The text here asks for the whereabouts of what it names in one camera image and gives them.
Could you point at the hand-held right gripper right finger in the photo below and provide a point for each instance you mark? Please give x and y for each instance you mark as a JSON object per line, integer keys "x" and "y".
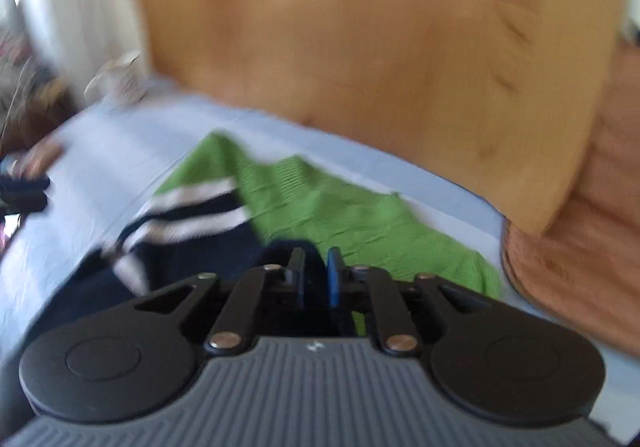
{"x": 334, "y": 279}

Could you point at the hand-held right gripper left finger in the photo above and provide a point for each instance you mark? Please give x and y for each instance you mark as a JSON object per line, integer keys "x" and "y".
{"x": 299, "y": 279}

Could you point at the green navy striped knit sweater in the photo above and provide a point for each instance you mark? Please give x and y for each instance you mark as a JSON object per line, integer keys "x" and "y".
{"x": 310, "y": 197}

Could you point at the person's left hand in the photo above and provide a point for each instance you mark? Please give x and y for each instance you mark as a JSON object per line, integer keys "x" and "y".
{"x": 40, "y": 158}

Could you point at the dark blurred clutter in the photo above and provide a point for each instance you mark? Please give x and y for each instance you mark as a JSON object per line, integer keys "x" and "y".
{"x": 35, "y": 97}

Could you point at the white enamel mug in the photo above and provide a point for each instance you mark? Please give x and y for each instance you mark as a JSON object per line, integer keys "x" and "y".
{"x": 117, "y": 77}

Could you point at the wood grain panel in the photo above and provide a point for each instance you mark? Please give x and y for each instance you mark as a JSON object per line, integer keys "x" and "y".
{"x": 380, "y": 57}

